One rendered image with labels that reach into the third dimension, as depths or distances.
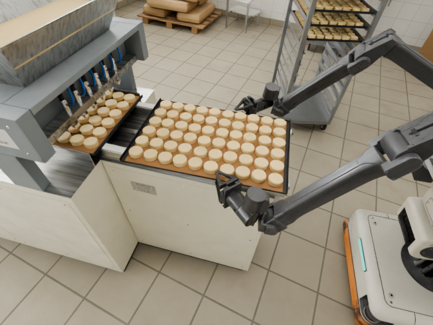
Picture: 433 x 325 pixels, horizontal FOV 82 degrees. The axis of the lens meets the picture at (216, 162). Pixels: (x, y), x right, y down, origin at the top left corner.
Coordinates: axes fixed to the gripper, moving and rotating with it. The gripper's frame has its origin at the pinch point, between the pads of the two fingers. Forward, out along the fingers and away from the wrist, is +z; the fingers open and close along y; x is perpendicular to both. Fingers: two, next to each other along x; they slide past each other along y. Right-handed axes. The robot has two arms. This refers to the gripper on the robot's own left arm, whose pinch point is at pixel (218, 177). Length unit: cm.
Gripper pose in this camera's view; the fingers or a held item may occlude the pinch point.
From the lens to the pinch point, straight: 87.0
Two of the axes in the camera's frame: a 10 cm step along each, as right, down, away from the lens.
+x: 8.4, -3.9, 3.7
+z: -5.4, -6.3, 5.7
